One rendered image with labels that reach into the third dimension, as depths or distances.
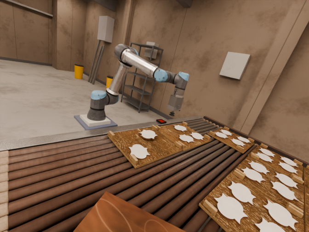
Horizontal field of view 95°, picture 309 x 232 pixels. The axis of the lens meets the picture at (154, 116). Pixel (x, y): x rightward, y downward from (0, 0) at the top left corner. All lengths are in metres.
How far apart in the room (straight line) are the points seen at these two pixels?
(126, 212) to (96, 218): 0.08
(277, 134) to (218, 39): 2.27
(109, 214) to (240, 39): 3.61
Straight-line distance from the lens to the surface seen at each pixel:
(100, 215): 0.49
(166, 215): 0.68
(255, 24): 3.74
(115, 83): 1.28
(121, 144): 0.92
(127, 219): 0.49
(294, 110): 3.45
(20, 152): 0.93
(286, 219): 1.00
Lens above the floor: 1.45
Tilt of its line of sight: 20 degrees down
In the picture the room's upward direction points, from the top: 15 degrees clockwise
